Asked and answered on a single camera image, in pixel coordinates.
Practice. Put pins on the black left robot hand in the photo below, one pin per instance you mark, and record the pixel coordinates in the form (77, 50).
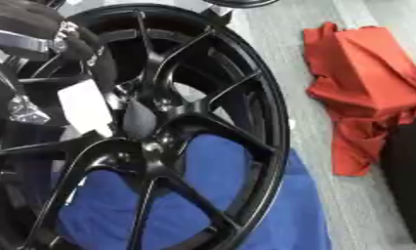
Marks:
(23, 16)

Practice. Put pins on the white pin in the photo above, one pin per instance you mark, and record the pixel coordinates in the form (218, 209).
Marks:
(85, 109)

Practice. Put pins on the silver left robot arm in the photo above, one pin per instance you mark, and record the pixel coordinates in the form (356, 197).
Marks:
(26, 110)

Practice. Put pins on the black spoked wheel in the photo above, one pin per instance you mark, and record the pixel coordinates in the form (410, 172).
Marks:
(160, 175)

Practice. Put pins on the black round rim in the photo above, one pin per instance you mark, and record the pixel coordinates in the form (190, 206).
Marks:
(240, 2)

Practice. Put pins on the crumpled red cloth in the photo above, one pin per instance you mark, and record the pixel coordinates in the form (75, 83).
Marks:
(365, 84)

